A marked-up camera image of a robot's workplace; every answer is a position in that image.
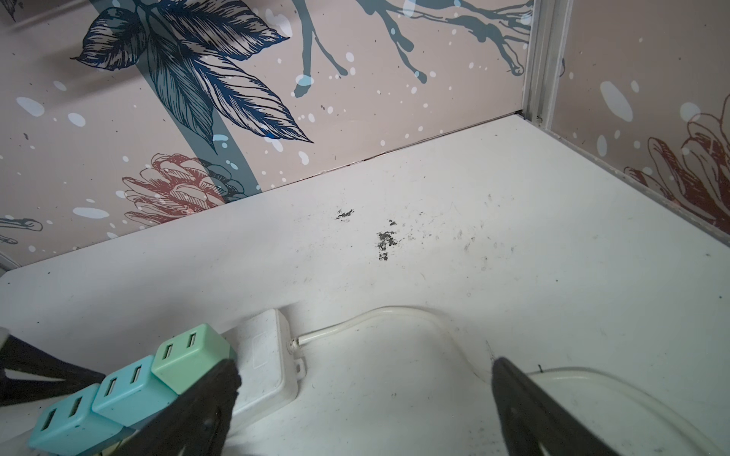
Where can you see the teal plug adapter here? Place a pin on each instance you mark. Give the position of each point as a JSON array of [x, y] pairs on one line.
[[71, 427], [134, 395]]

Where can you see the white multicolour power strip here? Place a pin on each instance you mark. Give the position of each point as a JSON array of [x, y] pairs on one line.
[[269, 376]]

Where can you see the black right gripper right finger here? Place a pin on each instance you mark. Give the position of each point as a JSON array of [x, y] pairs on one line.
[[532, 423]]

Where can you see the green plug adapter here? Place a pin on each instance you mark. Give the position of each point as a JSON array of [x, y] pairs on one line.
[[184, 359]]

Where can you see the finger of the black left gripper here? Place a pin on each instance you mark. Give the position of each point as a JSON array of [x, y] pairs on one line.
[[29, 374]]

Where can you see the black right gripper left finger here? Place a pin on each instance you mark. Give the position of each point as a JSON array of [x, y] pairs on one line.
[[196, 423]]

